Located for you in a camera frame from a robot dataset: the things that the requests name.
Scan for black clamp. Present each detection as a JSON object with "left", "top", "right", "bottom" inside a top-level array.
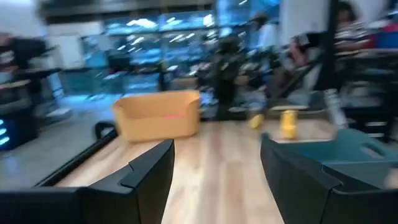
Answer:
[{"left": 95, "top": 121, "right": 118, "bottom": 141}]

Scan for black computer tower blue lights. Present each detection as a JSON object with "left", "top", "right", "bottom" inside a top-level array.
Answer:
[{"left": 0, "top": 108, "right": 38, "bottom": 152}]

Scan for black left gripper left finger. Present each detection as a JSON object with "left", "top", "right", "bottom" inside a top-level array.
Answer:
[{"left": 0, "top": 139, "right": 175, "bottom": 224}]

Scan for yellow plastic bin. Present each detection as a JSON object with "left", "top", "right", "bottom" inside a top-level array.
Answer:
[{"left": 112, "top": 90, "right": 201, "bottom": 143}]

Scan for yellow wooden cylinder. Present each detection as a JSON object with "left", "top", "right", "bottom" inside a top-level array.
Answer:
[{"left": 248, "top": 113, "right": 265, "bottom": 130}]

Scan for person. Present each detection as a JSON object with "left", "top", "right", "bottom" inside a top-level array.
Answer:
[
  {"left": 250, "top": 11, "right": 279, "bottom": 52},
  {"left": 0, "top": 32, "right": 47, "bottom": 71},
  {"left": 334, "top": 1, "right": 374, "bottom": 55}
]

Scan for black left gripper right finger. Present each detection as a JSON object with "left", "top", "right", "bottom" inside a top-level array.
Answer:
[{"left": 260, "top": 133, "right": 398, "bottom": 224}]

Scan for black aluminium table frame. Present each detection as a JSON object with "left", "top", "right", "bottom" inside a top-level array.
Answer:
[{"left": 34, "top": 128, "right": 119, "bottom": 188}]

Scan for clear plastic tray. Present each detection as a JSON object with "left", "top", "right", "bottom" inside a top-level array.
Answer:
[{"left": 242, "top": 88, "right": 351, "bottom": 142}]

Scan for yellow rectangular block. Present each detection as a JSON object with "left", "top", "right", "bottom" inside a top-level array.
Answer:
[{"left": 279, "top": 109, "right": 298, "bottom": 125}]

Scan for teal plastic bin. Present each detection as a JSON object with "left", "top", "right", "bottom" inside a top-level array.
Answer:
[{"left": 264, "top": 128, "right": 398, "bottom": 190}]

